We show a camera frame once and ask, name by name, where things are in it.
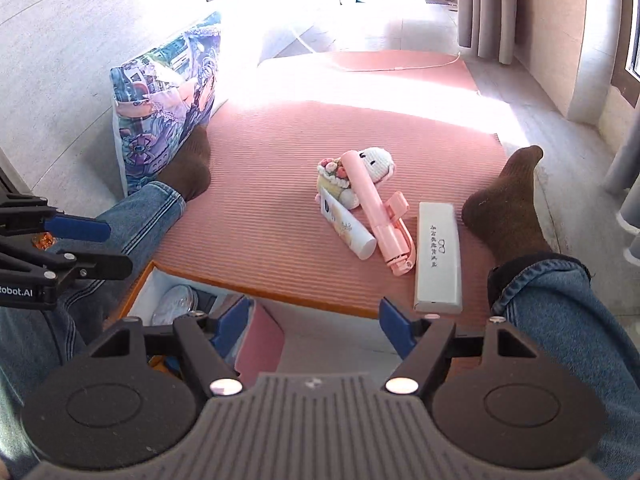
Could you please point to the printed cartoon pillow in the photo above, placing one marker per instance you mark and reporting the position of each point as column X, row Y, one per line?
column 160, row 105

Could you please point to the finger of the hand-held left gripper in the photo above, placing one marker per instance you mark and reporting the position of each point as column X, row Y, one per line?
column 95, row 265
column 75, row 230

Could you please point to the long white case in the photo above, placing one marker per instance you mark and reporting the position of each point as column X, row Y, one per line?
column 437, row 260

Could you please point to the orange cardboard box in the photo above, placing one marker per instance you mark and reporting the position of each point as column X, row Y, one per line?
column 325, row 342

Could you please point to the clear round disc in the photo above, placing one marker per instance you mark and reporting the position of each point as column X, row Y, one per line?
column 172, row 305

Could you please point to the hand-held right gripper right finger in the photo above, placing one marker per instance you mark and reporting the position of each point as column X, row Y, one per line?
column 395, row 327

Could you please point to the person's right leg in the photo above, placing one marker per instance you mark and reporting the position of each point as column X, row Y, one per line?
column 550, row 310

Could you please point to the pink ribbed floor mat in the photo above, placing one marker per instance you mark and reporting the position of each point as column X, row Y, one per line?
column 280, row 185

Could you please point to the white lotion tube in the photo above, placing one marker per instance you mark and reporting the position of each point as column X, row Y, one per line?
column 350, row 230

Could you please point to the grey curtain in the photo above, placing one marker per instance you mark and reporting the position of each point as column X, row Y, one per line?
column 487, row 10
column 622, row 160

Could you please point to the pink box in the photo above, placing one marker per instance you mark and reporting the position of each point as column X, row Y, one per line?
column 262, row 345

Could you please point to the window frame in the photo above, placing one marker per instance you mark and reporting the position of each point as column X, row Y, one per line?
column 631, row 35

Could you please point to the person's left leg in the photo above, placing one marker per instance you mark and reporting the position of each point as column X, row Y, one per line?
column 125, row 240

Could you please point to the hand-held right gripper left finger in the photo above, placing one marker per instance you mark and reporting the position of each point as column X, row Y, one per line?
column 232, row 325

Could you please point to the person's leg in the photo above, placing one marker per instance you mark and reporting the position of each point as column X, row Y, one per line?
column 125, row 240
column 550, row 310

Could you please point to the pink selfie stick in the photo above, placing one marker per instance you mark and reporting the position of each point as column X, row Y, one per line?
column 385, row 232

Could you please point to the crochet bunny cake plush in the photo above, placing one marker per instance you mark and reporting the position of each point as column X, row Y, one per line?
column 377, row 160

